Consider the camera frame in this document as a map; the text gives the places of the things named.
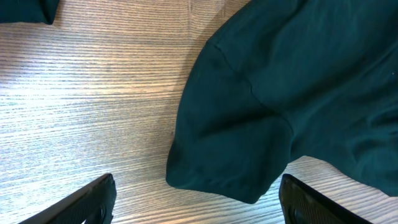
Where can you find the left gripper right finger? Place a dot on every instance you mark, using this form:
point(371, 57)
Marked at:
point(302, 204)

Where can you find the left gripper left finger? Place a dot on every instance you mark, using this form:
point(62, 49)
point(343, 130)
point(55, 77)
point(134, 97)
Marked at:
point(91, 204)

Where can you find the black t-shirt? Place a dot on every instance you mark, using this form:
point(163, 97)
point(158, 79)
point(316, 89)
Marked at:
point(285, 79)

